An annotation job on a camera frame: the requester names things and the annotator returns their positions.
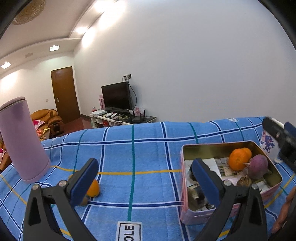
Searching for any purple round turnip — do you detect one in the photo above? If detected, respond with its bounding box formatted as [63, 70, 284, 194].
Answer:
[243, 154, 270, 180]

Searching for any pink tin box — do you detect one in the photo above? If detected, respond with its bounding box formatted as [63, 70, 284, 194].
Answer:
[179, 141, 283, 226]

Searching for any large orange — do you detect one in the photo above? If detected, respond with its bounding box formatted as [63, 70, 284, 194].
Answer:
[228, 149, 250, 171]

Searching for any small orange mandarin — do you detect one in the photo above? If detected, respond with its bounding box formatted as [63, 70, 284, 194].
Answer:
[86, 179, 100, 197]

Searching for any green-brown longan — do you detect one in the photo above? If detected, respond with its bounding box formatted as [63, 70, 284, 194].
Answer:
[79, 196, 89, 206]

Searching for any person's right hand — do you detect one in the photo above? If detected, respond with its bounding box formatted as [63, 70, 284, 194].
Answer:
[271, 187, 296, 233]

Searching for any white floral mug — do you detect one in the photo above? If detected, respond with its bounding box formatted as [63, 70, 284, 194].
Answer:
[260, 128, 282, 163]

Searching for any paper leaflet in tin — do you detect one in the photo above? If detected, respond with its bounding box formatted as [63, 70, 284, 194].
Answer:
[184, 158, 271, 192]

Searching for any lilac tall kettle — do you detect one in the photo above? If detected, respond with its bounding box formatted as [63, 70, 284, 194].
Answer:
[1, 96, 50, 184]

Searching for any orange leather sofa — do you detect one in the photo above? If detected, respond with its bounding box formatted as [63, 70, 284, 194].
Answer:
[1, 109, 64, 173]

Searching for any pink floral cushion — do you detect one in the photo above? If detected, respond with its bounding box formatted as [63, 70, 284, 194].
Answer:
[33, 120, 45, 131]

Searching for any blue plaid tablecloth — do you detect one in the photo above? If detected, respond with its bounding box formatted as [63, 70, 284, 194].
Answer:
[0, 116, 296, 241]

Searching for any brown wooden door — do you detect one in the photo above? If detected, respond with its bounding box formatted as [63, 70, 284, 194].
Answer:
[51, 66, 80, 123]

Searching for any white TV stand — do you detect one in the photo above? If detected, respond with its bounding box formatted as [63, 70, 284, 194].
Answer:
[88, 107, 157, 128]

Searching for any pink box beside TV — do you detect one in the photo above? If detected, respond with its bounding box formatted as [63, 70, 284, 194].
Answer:
[99, 94, 105, 110]

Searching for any black television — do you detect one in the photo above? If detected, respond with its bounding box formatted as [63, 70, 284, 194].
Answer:
[101, 82, 132, 110]

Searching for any black TV cable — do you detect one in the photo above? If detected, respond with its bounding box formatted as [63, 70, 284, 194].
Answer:
[128, 81, 138, 110]

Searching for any wall power socket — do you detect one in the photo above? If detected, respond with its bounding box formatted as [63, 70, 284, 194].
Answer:
[122, 74, 132, 82]

